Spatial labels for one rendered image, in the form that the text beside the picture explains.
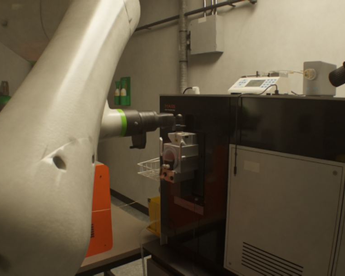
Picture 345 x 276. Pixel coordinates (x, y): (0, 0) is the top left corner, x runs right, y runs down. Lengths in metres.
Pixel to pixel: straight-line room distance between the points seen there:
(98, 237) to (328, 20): 1.84
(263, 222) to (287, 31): 1.54
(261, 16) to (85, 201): 2.24
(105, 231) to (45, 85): 1.21
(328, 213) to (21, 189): 0.78
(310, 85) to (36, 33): 0.91
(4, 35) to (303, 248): 0.91
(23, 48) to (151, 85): 2.80
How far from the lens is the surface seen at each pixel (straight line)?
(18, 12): 0.57
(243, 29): 2.49
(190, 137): 1.13
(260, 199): 0.99
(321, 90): 1.14
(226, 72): 2.56
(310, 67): 1.16
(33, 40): 0.58
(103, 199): 1.41
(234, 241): 1.11
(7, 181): 0.22
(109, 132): 0.93
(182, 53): 2.84
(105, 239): 1.49
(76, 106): 0.30
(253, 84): 1.39
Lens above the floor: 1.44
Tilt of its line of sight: 8 degrees down
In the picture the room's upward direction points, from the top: straight up
